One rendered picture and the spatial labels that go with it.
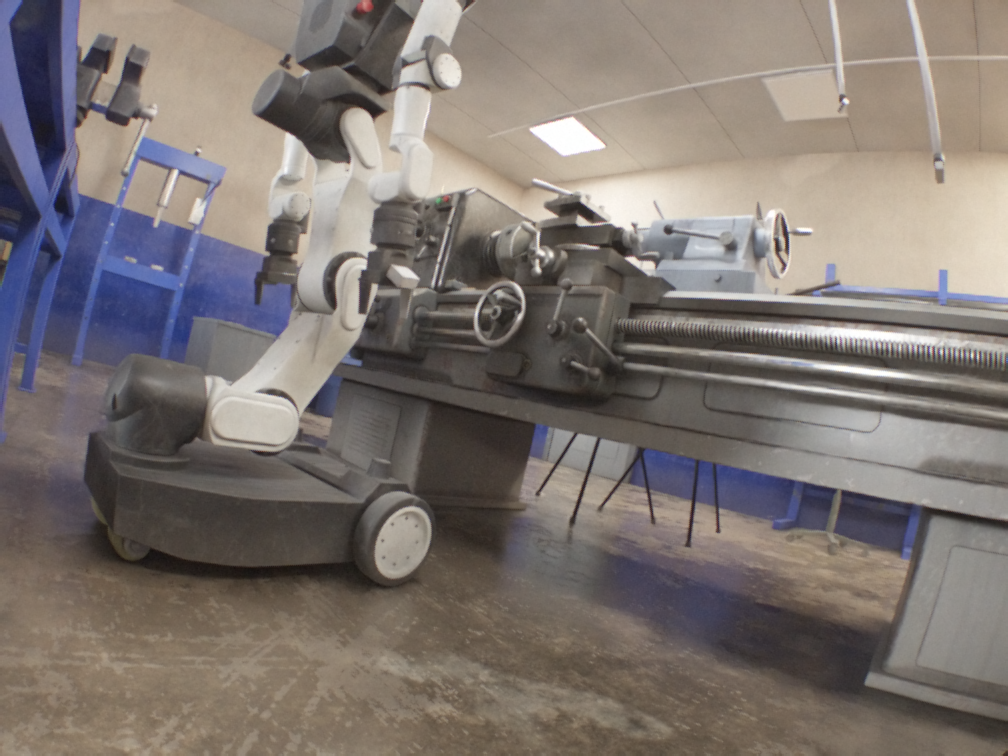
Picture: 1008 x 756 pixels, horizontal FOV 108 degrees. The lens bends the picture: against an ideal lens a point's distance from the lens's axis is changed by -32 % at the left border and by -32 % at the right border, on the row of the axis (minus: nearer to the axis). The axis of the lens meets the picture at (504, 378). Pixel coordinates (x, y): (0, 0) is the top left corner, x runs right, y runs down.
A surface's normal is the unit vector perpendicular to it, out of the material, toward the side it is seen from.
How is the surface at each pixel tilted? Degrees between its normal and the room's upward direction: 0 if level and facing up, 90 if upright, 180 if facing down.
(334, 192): 100
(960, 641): 90
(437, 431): 90
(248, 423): 90
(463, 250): 90
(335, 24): 105
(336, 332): 115
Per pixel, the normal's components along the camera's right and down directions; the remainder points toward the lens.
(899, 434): -0.69, -0.20
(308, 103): 0.65, 0.51
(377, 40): 0.74, 0.33
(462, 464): 0.69, 0.11
